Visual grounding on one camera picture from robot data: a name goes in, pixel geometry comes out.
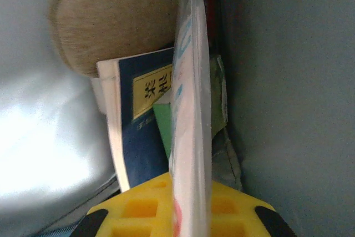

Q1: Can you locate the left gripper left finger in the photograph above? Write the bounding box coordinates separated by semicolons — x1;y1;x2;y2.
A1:
73;172;175;237

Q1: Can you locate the green flat sheet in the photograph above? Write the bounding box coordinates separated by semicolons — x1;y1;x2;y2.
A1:
153;102;174;159

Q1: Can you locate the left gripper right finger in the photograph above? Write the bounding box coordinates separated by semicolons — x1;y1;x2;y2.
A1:
212;181;299;237

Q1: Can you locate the navy book yellow label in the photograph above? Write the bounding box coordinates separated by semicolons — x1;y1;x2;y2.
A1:
97;47;178;193

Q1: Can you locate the white blue plastic packet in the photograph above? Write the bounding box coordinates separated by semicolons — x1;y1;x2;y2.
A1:
168;0;214;237

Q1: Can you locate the navy blue backpack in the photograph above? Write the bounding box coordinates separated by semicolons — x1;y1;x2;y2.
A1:
0;0;355;237

